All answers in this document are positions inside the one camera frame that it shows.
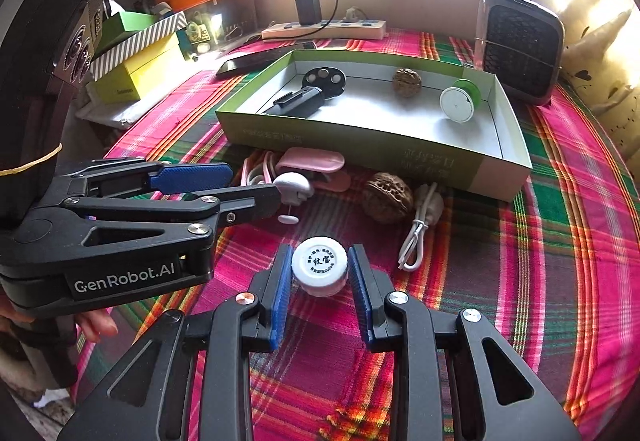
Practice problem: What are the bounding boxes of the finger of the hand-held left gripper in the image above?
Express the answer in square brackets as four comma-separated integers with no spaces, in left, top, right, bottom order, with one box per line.
[54,159,234,202]
[49,184,284,268]

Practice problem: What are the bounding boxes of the grey desk fan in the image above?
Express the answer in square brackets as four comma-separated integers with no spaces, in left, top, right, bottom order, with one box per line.
[474,0,566,108]

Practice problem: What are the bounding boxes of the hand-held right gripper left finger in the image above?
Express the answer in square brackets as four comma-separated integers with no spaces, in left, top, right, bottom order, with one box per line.
[57,243,294,441]

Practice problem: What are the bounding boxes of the clear plastic case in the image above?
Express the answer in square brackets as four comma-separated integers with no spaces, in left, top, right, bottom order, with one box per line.
[185,0,261,52]

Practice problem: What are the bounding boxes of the white round jar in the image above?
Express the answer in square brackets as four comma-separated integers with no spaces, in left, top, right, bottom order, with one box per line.
[291,236,351,298]

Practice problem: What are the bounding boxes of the white power strip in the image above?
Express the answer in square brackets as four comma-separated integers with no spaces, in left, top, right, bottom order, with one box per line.
[261,17,388,41]

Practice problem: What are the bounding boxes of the white cable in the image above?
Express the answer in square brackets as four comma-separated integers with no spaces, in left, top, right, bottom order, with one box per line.
[397,184,445,273]

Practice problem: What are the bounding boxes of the brown walnut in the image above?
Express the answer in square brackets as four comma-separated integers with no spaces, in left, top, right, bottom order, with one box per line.
[391,67,423,98]
[361,172,415,224]

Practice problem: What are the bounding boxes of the black phone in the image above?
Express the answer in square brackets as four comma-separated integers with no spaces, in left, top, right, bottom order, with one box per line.
[216,40,318,81]

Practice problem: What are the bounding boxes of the pink folding clip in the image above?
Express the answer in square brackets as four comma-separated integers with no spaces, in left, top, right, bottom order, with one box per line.
[277,147,352,194]

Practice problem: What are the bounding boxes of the striped box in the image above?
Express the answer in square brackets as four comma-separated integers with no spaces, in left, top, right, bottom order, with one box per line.
[89,11,188,82]

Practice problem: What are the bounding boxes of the yellow box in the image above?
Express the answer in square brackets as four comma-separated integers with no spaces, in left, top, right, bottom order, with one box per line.
[87,32,188,104]

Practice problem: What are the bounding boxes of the person's left hand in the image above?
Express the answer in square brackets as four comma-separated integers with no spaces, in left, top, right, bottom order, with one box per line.
[77,307,119,344]

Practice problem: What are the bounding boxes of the black round disc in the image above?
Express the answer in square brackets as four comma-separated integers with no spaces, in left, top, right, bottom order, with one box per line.
[301,66,347,99]

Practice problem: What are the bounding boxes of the small green ornament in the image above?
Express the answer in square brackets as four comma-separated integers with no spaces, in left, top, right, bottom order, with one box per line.
[186,21,211,47]

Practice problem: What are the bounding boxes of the white plastic bag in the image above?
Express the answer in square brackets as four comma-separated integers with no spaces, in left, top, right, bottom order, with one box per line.
[75,84,156,128]

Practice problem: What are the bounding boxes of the cream heart print curtain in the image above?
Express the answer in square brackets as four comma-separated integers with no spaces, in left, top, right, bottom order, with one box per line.
[545,0,640,162]

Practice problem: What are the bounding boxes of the green and white cardboard box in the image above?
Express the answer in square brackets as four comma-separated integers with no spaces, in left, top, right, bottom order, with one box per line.
[215,48,533,203]

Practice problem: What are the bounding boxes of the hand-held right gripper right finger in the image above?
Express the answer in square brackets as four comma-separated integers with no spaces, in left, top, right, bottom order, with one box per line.
[347,243,583,441]

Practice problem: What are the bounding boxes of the black clip holder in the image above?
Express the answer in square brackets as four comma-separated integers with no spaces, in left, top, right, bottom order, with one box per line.
[260,86,335,118]

